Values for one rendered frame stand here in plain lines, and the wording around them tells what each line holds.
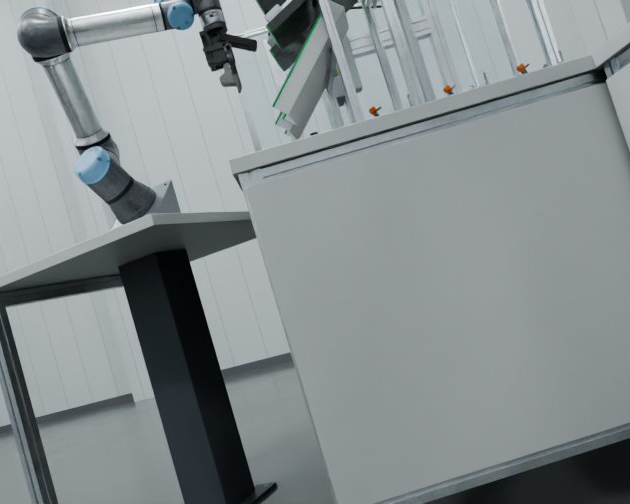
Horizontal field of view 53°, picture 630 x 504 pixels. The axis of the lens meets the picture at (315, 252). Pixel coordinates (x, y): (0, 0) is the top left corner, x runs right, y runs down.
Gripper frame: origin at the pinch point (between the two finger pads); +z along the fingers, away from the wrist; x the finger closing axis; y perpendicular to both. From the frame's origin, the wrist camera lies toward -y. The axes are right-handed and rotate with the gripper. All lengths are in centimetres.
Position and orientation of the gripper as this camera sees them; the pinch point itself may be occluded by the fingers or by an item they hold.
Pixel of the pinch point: (240, 88)
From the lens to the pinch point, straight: 199.1
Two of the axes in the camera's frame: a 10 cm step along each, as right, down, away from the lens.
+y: -9.6, 2.9, -0.3
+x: 0.2, -0.7, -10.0
